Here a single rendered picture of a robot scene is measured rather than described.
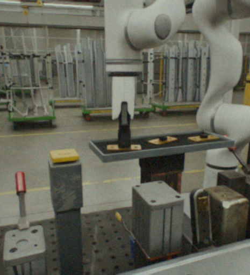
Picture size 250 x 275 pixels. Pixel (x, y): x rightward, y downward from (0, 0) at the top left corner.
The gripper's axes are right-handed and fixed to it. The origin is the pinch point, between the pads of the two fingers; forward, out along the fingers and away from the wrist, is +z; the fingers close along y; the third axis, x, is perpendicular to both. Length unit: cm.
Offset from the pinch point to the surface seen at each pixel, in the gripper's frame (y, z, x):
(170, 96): -755, 72, 141
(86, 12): -1114, -218, -137
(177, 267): 23.3, 18.6, 9.4
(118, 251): -21, 49, -2
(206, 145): -1.8, 2.6, 21.0
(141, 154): 4.5, 2.9, 3.9
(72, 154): 5.4, 2.5, -12.0
